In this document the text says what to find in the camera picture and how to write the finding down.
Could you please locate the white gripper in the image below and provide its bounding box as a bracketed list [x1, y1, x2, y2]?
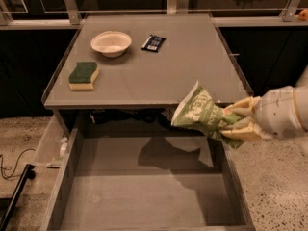
[219, 86, 300, 141]

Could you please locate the dark clutter under tabletop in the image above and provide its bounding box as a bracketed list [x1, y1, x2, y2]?
[90, 108, 175, 128]

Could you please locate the metal window frame rail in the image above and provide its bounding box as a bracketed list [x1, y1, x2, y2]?
[0, 0, 308, 29]

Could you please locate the green and yellow sponge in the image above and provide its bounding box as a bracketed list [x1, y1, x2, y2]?
[68, 62, 99, 90]

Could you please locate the grey cabinet with drawer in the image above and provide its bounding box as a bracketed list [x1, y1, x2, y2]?
[41, 13, 256, 137]

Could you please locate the white paper bowl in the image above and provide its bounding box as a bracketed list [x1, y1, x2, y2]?
[90, 31, 132, 58]

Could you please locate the black metal bar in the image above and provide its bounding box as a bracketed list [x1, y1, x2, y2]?
[0, 164, 36, 231]

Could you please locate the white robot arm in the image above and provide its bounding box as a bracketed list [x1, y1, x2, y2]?
[220, 66, 308, 141]

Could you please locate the black cable on floor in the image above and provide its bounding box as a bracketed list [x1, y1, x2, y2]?
[0, 147, 37, 180]

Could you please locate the orange fruit on ledge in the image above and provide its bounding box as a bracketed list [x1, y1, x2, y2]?
[298, 9, 308, 21]

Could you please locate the green jalapeno chip bag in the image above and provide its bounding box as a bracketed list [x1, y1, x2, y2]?
[171, 82, 244, 149]

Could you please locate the open grey top drawer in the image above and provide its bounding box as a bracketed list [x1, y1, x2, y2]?
[41, 128, 256, 231]

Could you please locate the dark blue snack packet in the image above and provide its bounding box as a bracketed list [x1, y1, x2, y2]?
[141, 35, 166, 52]

